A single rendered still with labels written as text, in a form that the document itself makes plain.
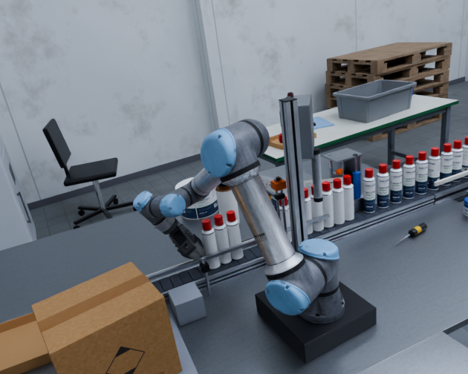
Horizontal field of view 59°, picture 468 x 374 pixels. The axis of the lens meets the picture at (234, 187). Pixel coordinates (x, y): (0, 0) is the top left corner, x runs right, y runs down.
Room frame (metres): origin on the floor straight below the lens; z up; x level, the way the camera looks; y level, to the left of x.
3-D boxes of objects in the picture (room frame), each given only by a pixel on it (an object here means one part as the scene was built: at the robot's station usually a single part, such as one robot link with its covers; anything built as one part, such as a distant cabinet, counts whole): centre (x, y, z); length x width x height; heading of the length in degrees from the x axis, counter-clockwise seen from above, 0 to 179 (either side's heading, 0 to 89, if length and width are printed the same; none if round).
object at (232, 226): (1.43, 0.03, 0.98); 0.05 x 0.05 x 0.20
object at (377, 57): (5.71, -2.28, 0.50); 1.43 x 0.97 x 1.00; 115
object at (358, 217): (1.48, -0.13, 0.86); 1.65 x 0.08 x 0.04; 110
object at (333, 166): (1.71, -0.49, 1.01); 0.14 x 0.13 x 0.26; 110
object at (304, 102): (1.44, -0.26, 1.38); 0.17 x 0.10 x 0.19; 165
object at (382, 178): (1.67, -0.66, 0.98); 0.05 x 0.05 x 0.20
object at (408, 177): (1.72, -0.80, 0.98); 0.05 x 0.05 x 0.20
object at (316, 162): (1.44, -0.31, 1.18); 0.04 x 0.04 x 0.21
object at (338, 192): (1.59, -0.43, 0.98); 0.05 x 0.05 x 0.20
